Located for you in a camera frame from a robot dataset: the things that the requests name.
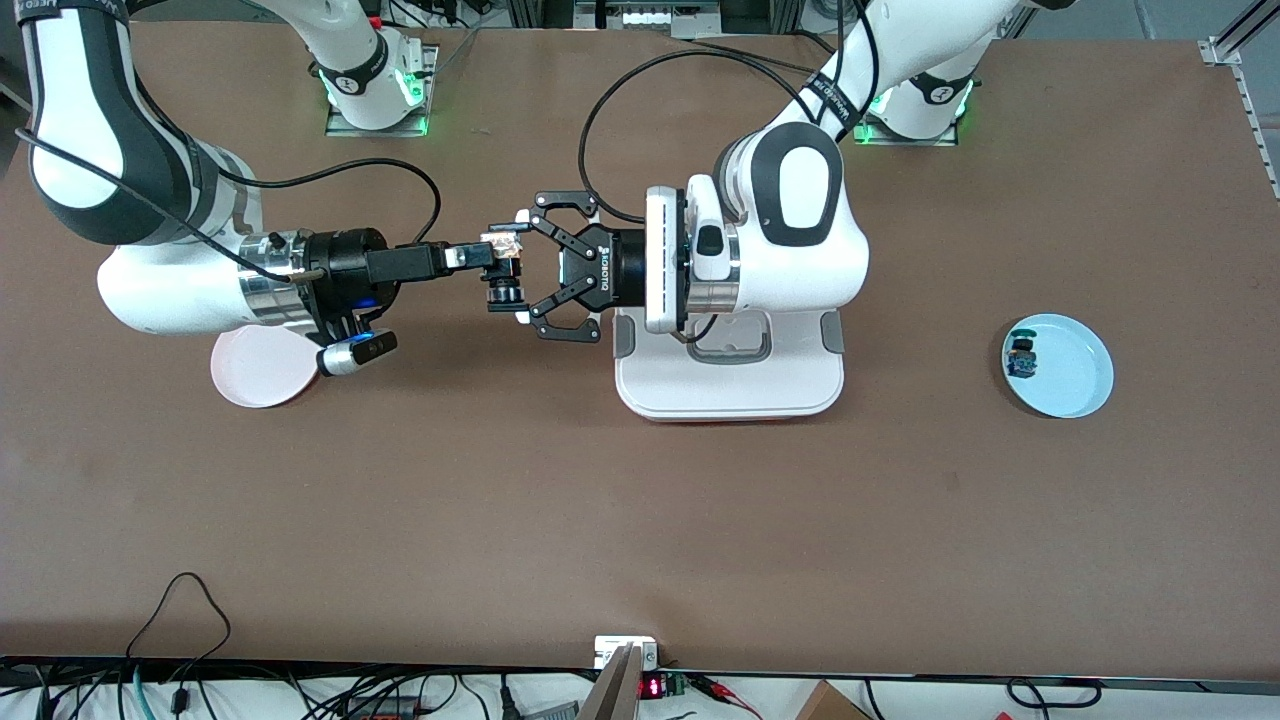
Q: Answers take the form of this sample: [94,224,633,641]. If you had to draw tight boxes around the black cable coil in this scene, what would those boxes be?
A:
[1005,677,1103,712]

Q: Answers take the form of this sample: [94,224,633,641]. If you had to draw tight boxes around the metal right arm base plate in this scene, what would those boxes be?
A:
[324,42,441,139]

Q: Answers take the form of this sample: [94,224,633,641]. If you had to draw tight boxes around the red clip lead wire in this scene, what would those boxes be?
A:
[695,674,763,720]

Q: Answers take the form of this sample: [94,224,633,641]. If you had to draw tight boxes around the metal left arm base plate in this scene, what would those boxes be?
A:
[850,110,961,148]

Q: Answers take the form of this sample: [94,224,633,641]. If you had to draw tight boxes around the black base power cable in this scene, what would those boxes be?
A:
[690,36,831,77]

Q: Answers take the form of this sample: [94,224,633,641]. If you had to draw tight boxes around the light blue round plate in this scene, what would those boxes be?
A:
[1002,313,1114,419]

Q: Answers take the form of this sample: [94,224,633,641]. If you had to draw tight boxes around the orange push button switch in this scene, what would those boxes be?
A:
[482,230,528,314]

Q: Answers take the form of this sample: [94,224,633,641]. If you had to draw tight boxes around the blue push button switch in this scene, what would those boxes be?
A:
[1006,328,1042,380]

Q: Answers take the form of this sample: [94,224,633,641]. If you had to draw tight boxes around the thin black looped cable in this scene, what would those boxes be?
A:
[125,572,233,669]

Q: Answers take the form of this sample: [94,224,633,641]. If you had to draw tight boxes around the small white box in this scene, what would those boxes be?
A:
[594,636,661,670]

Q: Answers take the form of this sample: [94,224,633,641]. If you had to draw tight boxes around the white lunch box grey clips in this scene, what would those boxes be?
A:
[612,305,846,423]

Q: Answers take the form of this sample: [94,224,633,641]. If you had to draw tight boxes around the pale pink round plate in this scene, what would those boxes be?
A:
[210,325,323,409]

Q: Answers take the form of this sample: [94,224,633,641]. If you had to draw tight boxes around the brown cardboard box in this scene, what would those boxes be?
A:
[795,680,871,720]

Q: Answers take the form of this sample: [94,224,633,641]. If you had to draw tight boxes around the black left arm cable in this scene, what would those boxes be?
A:
[578,0,886,226]

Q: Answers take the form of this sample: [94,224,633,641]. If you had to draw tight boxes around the aluminium profile rail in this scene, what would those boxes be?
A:
[1198,0,1280,201]

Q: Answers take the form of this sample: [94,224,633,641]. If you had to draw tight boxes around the pale wooden slat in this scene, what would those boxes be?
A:
[577,645,644,720]

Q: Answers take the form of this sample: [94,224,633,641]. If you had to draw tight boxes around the black table edge trim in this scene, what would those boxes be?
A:
[0,655,1280,696]

